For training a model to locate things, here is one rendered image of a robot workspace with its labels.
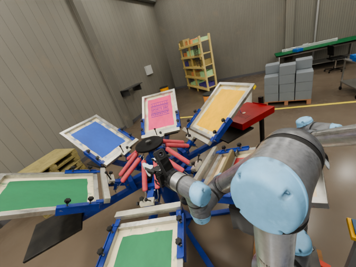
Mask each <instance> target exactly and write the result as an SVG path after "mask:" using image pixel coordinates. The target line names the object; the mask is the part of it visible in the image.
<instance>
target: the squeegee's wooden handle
mask: <svg viewBox="0 0 356 267"><path fill-rule="evenodd" d="M235 157H236V155H235V152H234V150H233V149H230V151H229V153H228V155H227V157H226V159H225V161H224V163H223V165H222V167H221V169H220V172H219V173H223V172H224V171H226V170H227V169H229V168H230V167H231V165H232V162H233V160H234V158H235Z"/></svg>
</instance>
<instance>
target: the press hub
mask: <svg viewBox="0 0 356 267"><path fill-rule="evenodd" d="M162 143H163V139H162V137H160V136H151V137H148V138H145V139H143V140H142V141H140V142H139V143H138V144H137V145H136V147H135V150H136V152H138V153H149V154H148V155H147V157H146V162H147V164H148V165H153V161H152V160H151V159H152V158H154V155H153V151H154V150H155V151H156V149H157V148H158V147H159V146H160V145H161V144H162ZM147 178H148V179H151V180H149V181H148V182H147V183H151V182H152V178H153V174H151V176H148V175H147ZM163 189H164V192H163V193H162V194H161V195H162V198H163V200H164V202H165V204H166V203H172V202H179V201H180V198H179V195H178V193H177V192H173V191H172V190H170V189H169V188H167V187H166V186H165V187H163ZM169 213H170V216H175V215H176V211H175V212H169ZM182 213H184V215H185V218H186V215H188V214H189V212H188V211H186V210H184V209H183V206H182V210H181V214H182ZM190 222H191V220H186V225H187V226H188V225H189V224H190Z"/></svg>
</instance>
